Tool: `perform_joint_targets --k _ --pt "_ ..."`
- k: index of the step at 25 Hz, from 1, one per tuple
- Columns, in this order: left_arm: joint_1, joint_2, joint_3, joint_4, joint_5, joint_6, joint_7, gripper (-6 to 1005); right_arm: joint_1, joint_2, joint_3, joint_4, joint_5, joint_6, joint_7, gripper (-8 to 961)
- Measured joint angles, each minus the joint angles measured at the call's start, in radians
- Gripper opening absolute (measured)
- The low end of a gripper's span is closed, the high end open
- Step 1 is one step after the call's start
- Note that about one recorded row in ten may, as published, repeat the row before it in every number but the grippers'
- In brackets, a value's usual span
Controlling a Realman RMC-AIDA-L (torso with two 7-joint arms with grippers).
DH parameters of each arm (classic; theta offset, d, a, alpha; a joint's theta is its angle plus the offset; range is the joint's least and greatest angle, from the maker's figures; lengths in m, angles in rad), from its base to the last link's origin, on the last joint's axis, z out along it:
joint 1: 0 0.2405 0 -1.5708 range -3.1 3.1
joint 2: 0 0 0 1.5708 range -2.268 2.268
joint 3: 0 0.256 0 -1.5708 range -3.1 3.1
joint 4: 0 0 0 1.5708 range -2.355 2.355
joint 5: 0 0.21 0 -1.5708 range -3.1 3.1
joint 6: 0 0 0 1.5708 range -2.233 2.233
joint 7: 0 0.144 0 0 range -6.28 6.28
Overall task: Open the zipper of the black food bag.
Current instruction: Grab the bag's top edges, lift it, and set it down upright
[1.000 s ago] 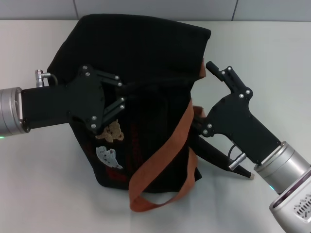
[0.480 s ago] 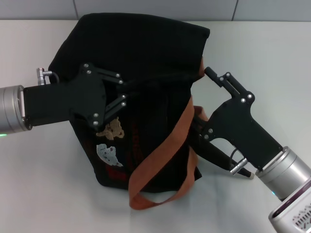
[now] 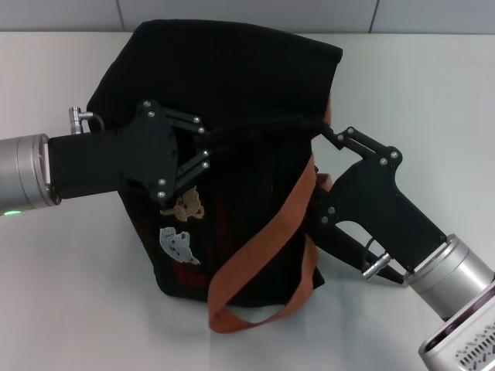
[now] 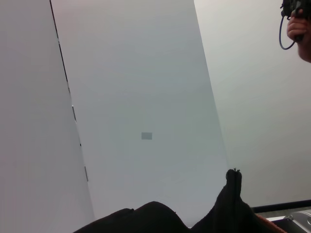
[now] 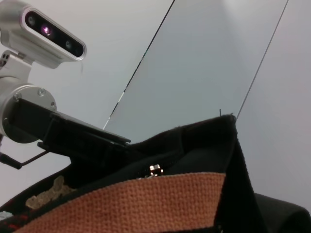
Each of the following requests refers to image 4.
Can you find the silver metal part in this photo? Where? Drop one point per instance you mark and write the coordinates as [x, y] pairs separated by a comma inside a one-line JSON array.
[[300, 215]]

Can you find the black frame bar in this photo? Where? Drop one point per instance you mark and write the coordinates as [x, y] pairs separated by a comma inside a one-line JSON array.
[[281, 206]]

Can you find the person's hand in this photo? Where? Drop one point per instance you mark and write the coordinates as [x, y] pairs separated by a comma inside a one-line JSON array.
[[295, 26]]

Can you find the person's forearm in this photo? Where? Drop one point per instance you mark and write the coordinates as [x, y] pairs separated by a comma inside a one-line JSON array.
[[306, 52]]

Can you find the black handheld controller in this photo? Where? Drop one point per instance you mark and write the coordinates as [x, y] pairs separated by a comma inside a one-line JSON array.
[[289, 6]]

